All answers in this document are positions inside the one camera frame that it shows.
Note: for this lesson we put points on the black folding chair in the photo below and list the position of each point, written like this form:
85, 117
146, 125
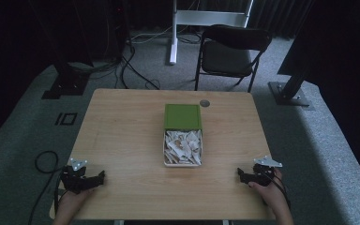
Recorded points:
228, 57

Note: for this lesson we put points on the grey round table grommet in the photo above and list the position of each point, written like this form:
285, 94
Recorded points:
204, 103

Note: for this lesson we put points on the white box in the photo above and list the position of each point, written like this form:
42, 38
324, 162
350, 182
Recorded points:
182, 164

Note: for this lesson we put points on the person's right hand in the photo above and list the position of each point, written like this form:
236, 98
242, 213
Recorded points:
270, 192

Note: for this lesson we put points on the white metal stand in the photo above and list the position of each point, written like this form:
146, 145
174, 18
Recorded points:
176, 18

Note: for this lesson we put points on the pile of white paper scraps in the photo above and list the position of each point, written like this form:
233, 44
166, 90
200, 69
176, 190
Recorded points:
182, 146

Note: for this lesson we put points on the black post with bolted base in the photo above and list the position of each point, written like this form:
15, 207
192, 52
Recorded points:
290, 90

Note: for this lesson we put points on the black stand with flat base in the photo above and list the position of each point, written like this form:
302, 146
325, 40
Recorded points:
67, 81

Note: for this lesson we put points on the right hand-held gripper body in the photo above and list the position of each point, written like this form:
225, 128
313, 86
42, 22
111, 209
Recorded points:
262, 175

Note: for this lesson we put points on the person's left hand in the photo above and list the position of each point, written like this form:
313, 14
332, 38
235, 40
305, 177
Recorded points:
73, 200

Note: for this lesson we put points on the green box lid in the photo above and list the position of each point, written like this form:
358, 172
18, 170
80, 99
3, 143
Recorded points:
182, 116

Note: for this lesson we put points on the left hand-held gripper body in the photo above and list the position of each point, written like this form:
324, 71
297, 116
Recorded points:
75, 179

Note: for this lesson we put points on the dark curtain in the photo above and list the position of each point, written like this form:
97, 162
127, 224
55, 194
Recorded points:
278, 15

